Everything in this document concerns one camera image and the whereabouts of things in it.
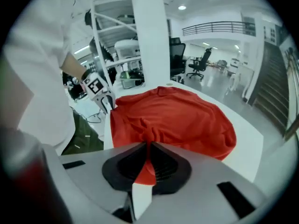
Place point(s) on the person's left forearm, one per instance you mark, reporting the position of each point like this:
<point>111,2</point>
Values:
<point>72,65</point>

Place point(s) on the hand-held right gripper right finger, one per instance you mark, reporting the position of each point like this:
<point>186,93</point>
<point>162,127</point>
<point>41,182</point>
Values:
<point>170,169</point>

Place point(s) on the white mobile machine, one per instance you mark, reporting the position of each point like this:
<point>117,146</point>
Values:
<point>234,62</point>

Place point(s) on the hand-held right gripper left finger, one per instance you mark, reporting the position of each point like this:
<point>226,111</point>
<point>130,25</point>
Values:
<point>121,169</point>

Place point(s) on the white storage box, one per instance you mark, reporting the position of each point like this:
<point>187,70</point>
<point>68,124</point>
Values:
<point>127,49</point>

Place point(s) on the black wristwatch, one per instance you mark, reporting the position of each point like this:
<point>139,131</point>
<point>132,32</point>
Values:
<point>86,74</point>

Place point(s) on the black mezzanine railing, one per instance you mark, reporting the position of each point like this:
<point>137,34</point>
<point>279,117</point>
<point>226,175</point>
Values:
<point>217,28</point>

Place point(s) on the dark wooden staircase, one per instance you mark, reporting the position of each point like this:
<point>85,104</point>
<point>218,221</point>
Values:
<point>271,87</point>

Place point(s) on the brown wooden newel post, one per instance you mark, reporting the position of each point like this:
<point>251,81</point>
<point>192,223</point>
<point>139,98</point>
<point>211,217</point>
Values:
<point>290,132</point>

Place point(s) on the person's green trousers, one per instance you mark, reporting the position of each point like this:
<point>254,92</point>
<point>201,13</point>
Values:
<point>86,136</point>

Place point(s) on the wooden stair handrail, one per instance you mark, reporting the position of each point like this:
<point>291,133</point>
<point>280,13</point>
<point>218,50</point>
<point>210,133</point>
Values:
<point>293,78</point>

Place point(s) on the black office chair with headrest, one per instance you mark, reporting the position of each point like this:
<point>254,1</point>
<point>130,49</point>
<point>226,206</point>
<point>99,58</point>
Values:
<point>198,64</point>

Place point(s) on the white metal shelf rack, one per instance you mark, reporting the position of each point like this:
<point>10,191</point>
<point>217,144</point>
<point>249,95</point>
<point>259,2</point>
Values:
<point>116,27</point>

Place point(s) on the white ornate dressing table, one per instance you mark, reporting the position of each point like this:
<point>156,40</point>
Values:
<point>243,78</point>

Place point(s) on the round ceiling light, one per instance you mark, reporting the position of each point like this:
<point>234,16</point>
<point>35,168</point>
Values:
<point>182,7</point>

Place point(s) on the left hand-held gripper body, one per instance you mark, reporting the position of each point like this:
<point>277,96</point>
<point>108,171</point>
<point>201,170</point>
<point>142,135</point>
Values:
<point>94,85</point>

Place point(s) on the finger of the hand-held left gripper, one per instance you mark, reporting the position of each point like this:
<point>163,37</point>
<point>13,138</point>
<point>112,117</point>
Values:
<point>100,105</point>
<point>113,99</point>

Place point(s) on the red shirt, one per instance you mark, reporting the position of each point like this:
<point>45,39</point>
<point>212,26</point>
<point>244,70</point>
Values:
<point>172,120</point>

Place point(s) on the row of black hanging bags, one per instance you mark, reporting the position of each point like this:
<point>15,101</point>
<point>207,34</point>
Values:
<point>98,52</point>

